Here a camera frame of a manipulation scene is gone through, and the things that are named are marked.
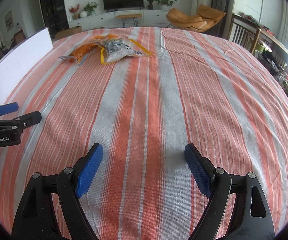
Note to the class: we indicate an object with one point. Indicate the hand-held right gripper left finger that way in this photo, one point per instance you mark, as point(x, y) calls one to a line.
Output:
point(89, 173)

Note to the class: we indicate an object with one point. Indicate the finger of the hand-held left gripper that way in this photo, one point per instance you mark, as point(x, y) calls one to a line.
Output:
point(6, 108)
point(26, 120)

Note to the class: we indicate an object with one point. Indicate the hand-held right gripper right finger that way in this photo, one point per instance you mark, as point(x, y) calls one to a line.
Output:
point(199, 172)

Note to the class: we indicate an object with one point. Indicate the white cardboard box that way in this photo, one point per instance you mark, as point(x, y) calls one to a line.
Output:
point(21, 55)

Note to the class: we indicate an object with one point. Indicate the orange clear-edged snack packet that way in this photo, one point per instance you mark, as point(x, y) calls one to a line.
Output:
point(84, 50)

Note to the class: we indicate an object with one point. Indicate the grey printed yellow-edged packet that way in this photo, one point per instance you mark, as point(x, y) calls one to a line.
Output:
point(116, 48)

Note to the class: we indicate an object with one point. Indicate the orange striped tablecloth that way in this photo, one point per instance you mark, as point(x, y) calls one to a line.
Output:
point(184, 105)

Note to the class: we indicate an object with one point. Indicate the brown cardboard box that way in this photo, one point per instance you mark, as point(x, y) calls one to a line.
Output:
point(68, 32)

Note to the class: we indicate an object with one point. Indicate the dark display cabinet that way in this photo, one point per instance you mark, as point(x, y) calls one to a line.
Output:
point(53, 5)

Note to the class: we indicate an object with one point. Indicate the red flower arrangement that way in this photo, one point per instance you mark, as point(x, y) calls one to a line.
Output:
point(74, 10)

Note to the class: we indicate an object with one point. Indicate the round white vase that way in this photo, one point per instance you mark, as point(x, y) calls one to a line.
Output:
point(83, 14)

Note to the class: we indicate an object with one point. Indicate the bushy green potted plant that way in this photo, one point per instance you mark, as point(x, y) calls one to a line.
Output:
point(91, 7)

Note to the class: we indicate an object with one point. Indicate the green lidded pot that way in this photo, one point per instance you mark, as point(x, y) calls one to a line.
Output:
point(262, 47)

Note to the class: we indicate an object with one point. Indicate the wooden stool with metal legs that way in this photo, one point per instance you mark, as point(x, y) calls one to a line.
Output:
point(128, 16)

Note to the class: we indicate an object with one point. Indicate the dark wooden chair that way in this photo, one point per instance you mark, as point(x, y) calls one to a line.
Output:
point(241, 31)

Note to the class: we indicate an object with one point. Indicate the orange lounge chair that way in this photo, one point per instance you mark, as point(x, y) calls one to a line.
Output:
point(194, 20)

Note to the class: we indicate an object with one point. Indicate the white television cabinet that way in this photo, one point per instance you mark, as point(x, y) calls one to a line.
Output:
point(154, 17)

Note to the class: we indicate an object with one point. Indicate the small potted plant dark pot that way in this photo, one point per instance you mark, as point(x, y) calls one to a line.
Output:
point(150, 3)

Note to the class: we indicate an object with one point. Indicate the large potted plant white pot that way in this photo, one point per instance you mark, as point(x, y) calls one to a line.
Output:
point(164, 0)

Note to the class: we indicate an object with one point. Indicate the framed wall picture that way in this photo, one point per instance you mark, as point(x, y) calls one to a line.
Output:
point(8, 21)

